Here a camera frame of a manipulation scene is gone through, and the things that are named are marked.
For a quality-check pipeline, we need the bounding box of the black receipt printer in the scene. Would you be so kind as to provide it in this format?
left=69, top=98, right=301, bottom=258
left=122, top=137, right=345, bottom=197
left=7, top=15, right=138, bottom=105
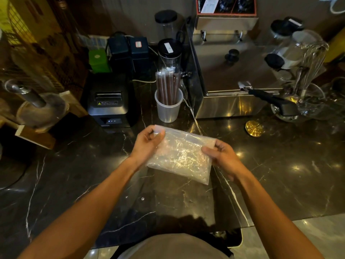
left=87, top=73, right=136, bottom=129

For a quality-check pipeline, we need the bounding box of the metal pipe on round base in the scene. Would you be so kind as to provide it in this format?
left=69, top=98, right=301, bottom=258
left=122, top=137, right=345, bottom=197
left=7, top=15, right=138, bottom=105
left=4, top=79, right=70, bottom=130

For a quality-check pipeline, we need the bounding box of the clear jar with labelled black lid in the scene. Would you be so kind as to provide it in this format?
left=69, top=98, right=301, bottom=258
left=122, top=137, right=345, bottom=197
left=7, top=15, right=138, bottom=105
left=157, top=38, right=184, bottom=73

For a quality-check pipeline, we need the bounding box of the round gold lid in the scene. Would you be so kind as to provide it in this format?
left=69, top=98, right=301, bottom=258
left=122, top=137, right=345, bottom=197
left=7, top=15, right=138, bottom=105
left=245, top=120, right=265, bottom=137

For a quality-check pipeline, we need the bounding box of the person's left hand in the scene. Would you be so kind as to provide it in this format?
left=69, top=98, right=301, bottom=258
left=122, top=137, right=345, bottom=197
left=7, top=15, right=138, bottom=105
left=130, top=125, right=166, bottom=170

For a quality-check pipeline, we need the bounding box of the person's right forearm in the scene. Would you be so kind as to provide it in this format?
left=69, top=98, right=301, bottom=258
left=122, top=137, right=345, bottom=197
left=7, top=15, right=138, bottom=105
left=233, top=170, right=325, bottom=259

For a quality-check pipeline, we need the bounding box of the person's left forearm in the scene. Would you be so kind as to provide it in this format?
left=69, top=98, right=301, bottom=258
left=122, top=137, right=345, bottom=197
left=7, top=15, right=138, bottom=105
left=18, top=156, right=141, bottom=259

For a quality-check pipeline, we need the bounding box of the stainless steel fryer machine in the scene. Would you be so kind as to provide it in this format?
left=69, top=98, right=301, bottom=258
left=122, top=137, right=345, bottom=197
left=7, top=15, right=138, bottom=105
left=189, top=0, right=283, bottom=119

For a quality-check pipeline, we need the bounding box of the clear plastic bag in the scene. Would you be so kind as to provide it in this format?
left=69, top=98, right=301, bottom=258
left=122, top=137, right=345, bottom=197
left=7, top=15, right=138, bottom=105
left=146, top=125, right=217, bottom=185

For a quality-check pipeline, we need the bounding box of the bundle of wrapped brown straws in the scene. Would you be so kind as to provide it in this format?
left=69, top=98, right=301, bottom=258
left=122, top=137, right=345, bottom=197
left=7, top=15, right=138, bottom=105
left=156, top=67, right=182, bottom=105

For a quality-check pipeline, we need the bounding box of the translucent plastic cup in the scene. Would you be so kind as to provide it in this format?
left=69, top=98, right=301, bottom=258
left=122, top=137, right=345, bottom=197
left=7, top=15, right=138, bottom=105
left=155, top=89, right=184, bottom=123

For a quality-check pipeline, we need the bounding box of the black round knob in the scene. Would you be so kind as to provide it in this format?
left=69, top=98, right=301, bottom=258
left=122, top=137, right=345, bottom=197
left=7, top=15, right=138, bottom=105
left=225, top=49, right=240, bottom=64

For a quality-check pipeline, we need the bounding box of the black handled strainer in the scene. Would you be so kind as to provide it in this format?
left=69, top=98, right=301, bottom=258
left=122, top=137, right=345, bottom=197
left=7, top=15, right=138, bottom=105
left=238, top=81, right=300, bottom=117

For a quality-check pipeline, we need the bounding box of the glass jar with black lid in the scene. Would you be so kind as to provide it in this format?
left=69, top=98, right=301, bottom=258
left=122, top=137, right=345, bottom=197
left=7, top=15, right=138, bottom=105
left=270, top=17, right=305, bottom=43

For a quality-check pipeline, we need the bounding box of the person's right hand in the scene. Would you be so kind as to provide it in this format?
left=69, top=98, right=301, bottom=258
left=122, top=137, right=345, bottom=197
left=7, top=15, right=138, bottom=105
left=201, top=139, right=246, bottom=183

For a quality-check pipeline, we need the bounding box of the dark plain box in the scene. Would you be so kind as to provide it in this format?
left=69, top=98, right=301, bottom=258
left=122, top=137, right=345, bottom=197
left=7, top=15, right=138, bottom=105
left=107, top=35, right=134, bottom=76

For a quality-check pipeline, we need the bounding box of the white cable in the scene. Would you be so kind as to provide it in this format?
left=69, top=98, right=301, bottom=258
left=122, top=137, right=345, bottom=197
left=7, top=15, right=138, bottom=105
left=329, top=0, right=345, bottom=15

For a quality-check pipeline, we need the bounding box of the glass pitcher with black lid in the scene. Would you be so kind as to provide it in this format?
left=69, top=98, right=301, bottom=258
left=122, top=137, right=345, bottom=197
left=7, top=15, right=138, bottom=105
left=265, top=30, right=324, bottom=71

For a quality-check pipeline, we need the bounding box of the green box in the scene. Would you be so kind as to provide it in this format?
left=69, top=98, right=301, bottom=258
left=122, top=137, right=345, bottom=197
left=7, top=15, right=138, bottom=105
left=89, top=49, right=111, bottom=74

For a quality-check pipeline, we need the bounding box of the clear glass bowl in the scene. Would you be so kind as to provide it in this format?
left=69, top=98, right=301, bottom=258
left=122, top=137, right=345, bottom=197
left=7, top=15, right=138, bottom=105
left=271, top=83, right=326, bottom=122

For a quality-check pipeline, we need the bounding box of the person's grey shirt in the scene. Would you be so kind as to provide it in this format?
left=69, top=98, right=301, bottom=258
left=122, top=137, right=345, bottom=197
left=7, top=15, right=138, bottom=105
left=111, top=232, right=234, bottom=259

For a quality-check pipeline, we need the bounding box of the dark box with red label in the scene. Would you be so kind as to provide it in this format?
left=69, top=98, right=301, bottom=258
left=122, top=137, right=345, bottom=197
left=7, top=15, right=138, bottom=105
left=129, top=37, right=150, bottom=76

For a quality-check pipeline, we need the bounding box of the clear jar with plain black lid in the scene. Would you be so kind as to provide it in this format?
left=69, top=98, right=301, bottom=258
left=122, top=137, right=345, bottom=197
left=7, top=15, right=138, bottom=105
left=154, top=10, right=178, bottom=41

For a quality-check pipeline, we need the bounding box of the metal whisk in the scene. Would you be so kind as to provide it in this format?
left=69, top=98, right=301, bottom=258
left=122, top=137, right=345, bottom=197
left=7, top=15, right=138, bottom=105
left=294, top=42, right=330, bottom=98

